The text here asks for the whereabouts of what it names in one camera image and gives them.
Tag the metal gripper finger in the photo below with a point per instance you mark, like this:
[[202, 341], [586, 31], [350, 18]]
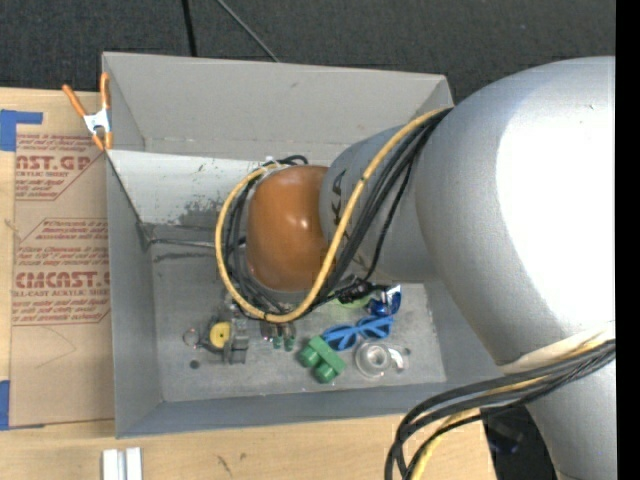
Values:
[[241, 343], [228, 352]]

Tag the yellow and black round thing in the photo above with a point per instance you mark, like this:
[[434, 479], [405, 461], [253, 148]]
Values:
[[218, 334]]

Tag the green toy block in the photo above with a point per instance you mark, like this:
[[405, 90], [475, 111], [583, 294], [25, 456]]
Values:
[[322, 358]]

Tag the blue sunglasses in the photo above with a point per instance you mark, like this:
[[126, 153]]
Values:
[[361, 329]]

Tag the clear glass thing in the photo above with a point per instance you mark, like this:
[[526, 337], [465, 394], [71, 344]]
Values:
[[375, 360]]

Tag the blue and white packet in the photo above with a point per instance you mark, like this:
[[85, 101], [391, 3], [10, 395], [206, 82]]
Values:
[[386, 302]]

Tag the brown cardboard board red print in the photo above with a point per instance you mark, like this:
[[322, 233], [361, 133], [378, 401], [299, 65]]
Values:
[[60, 348]]

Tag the grey metal bin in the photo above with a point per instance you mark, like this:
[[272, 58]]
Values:
[[210, 113]]

